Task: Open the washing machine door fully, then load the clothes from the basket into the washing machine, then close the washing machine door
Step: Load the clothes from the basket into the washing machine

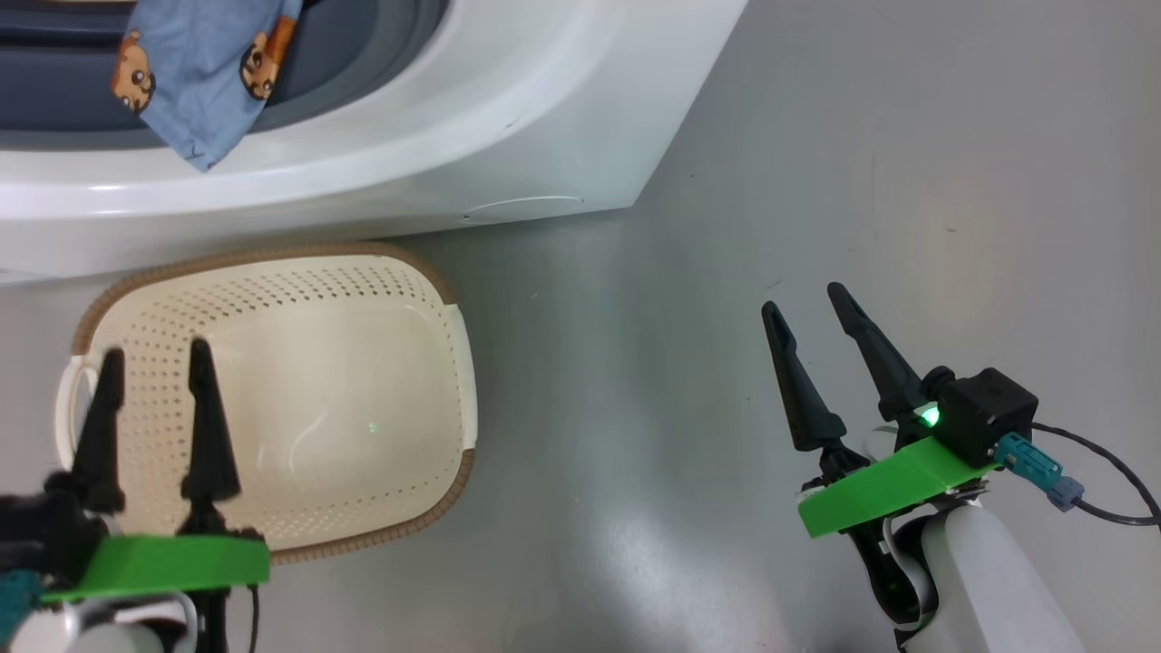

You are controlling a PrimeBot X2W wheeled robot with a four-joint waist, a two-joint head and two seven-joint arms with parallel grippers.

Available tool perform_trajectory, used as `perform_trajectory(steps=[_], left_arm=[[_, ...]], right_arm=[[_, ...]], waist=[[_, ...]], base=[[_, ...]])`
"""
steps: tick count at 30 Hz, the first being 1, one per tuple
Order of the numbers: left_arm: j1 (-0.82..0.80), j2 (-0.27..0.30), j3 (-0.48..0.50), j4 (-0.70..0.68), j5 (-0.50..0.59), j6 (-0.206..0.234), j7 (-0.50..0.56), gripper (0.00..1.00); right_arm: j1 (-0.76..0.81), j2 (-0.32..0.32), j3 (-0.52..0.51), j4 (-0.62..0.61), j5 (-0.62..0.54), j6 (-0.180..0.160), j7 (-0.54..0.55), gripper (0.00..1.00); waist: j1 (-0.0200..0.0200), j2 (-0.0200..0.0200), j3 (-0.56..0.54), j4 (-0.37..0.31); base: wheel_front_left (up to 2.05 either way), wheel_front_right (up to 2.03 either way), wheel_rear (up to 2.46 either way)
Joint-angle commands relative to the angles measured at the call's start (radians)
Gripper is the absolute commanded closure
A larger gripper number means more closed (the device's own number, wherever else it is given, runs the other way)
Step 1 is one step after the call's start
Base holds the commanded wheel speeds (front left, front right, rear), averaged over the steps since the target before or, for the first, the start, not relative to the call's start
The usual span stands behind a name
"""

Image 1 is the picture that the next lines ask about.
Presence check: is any teal camera connector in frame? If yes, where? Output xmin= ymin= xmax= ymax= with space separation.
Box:
xmin=0 ymin=571 xmax=42 ymax=645
xmin=995 ymin=433 xmax=1085 ymax=511

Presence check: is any white front-load washing machine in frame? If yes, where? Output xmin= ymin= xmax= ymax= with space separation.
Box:
xmin=0 ymin=0 xmax=749 ymax=287

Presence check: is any cream perforated laundry basket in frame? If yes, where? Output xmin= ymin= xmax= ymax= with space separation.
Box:
xmin=54 ymin=242 xmax=479 ymax=565

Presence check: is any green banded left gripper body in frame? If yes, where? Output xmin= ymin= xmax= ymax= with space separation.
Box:
xmin=41 ymin=517 xmax=271 ymax=653

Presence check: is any blue cartoon print garment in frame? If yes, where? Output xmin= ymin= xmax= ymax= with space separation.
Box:
xmin=111 ymin=0 xmax=305 ymax=173

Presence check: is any teal right camera connector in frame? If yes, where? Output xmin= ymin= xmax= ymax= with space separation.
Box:
xmin=995 ymin=433 xmax=1085 ymax=511

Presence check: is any black right camera cable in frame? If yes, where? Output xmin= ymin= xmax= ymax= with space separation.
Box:
xmin=1029 ymin=422 xmax=1161 ymax=527

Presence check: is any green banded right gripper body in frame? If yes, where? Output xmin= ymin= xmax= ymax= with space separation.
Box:
xmin=798 ymin=417 xmax=999 ymax=627

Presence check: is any grey rubber door gasket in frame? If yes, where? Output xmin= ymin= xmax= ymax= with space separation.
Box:
xmin=0 ymin=0 xmax=450 ymax=151

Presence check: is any teal left camera connector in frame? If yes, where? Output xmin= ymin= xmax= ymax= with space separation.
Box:
xmin=0 ymin=571 xmax=42 ymax=645

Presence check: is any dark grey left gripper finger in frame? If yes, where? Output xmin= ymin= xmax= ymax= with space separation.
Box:
xmin=71 ymin=347 xmax=126 ymax=513
xmin=180 ymin=338 xmax=242 ymax=531

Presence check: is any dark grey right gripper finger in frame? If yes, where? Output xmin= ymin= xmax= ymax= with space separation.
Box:
xmin=760 ymin=301 xmax=847 ymax=453
xmin=826 ymin=282 xmax=931 ymax=423

